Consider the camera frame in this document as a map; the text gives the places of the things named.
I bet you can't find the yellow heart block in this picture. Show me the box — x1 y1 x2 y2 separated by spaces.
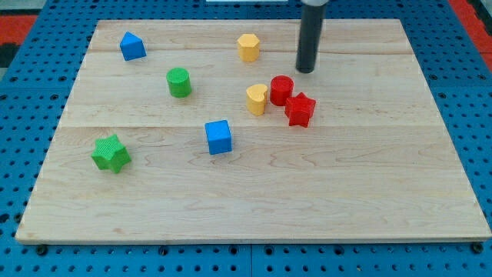
246 84 268 115

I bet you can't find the yellow hexagon block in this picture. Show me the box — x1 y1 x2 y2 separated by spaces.
237 33 260 62

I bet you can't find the blue cube block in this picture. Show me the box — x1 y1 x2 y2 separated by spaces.
204 120 232 155

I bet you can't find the wooden board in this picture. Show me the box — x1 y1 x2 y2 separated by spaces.
16 19 491 245

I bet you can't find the red star block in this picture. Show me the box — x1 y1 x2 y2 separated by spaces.
284 92 316 128

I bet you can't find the red cylinder block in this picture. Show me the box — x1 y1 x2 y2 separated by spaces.
270 75 294 106

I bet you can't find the green cylinder block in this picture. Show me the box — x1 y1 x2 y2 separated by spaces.
166 67 192 98

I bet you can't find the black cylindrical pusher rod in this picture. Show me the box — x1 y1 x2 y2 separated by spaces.
296 4 327 73

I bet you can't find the green star block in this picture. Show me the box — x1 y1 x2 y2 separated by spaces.
91 134 131 174

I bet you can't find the blue triangle block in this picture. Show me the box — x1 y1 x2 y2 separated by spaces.
119 32 147 61

